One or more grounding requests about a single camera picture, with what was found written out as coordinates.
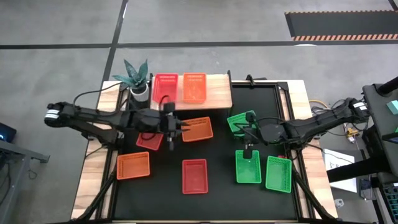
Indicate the grey metal table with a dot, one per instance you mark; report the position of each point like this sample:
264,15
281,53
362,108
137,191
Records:
18,152

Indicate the black aluminium rig frame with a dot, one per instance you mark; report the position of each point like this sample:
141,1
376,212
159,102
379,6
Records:
270,83

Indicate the green plastic slotted basket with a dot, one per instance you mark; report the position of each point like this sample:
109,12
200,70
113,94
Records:
279,174
248,169
237,123

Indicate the black table mat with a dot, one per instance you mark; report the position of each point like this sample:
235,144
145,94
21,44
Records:
224,186

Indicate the red plastic slotted basket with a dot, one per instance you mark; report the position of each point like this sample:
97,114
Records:
166,88
149,141
195,176

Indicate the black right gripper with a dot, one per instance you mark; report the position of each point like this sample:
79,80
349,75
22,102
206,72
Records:
259,133

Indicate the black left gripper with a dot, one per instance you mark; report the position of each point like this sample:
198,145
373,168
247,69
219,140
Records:
163,126

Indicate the green snake plant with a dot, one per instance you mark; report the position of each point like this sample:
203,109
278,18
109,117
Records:
135,76

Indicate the small teal box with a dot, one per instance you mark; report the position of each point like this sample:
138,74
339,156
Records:
393,107

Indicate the orange plastic slotted basket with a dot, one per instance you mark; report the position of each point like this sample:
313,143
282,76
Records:
194,88
133,165
199,130

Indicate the black device with blue light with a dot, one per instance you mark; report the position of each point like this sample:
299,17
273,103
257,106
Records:
6,132

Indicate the black shelf bracket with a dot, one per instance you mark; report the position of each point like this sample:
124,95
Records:
151,77
230,74

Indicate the black rack with teal grid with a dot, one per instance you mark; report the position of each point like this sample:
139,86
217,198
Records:
391,199

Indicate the white grey plant pot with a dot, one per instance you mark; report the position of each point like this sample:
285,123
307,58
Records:
140,95

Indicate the white paper sheet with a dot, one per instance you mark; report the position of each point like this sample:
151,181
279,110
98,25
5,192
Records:
335,157

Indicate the grey desk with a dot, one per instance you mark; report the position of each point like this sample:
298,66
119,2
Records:
379,124

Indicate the small white adapter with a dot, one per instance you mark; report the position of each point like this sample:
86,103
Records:
339,203

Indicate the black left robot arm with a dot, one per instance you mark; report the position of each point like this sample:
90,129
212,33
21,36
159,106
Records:
93,115

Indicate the light wooden shelf board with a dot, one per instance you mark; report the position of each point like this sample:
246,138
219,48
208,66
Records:
217,93

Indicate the small red object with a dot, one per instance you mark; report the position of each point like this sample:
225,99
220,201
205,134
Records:
281,156

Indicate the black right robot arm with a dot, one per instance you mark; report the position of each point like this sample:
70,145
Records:
311,127

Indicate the black mat with hazard stripes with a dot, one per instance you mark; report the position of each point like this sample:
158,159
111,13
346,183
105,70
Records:
342,25

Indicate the black round pole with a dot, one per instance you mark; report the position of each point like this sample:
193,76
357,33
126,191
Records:
388,85

